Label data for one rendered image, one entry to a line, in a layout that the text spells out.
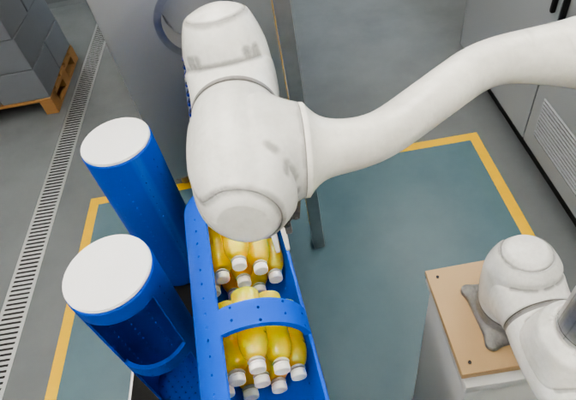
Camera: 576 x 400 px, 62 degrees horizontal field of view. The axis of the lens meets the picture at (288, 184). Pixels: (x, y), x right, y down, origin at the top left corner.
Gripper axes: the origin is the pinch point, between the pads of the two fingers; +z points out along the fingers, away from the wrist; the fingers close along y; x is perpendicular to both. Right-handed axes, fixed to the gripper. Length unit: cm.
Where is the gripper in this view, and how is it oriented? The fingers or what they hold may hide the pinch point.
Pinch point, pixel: (279, 233)
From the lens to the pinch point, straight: 84.2
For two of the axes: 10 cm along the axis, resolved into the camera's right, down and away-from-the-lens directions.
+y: 9.8, -2.2, -0.2
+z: 1.6, 6.8, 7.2
